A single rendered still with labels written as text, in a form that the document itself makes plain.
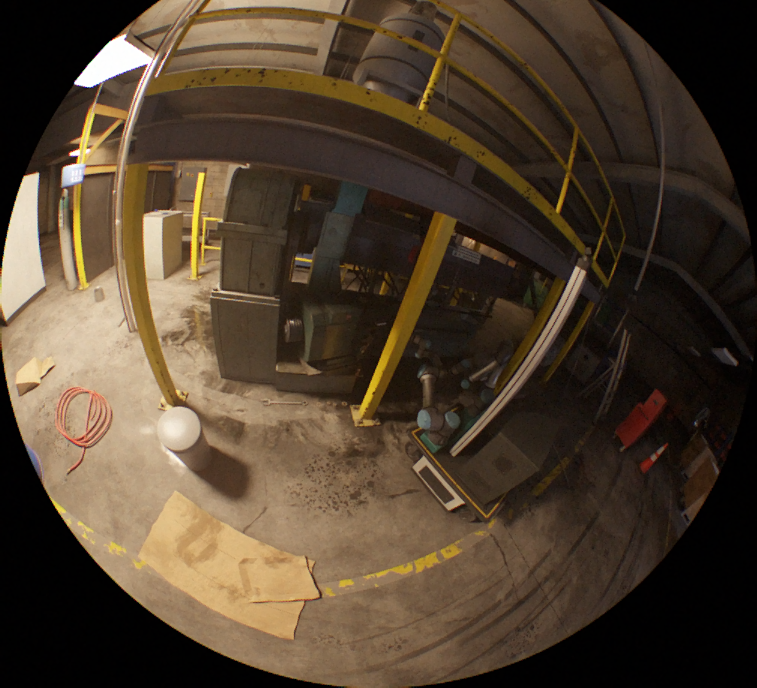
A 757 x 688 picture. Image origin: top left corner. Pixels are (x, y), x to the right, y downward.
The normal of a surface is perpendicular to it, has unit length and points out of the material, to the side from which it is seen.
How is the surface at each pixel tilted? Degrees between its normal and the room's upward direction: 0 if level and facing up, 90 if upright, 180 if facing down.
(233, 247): 90
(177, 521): 0
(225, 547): 0
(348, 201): 90
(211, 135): 90
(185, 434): 1
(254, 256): 90
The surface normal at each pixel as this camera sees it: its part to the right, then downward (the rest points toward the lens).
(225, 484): 0.29, -0.86
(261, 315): 0.29, 0.50
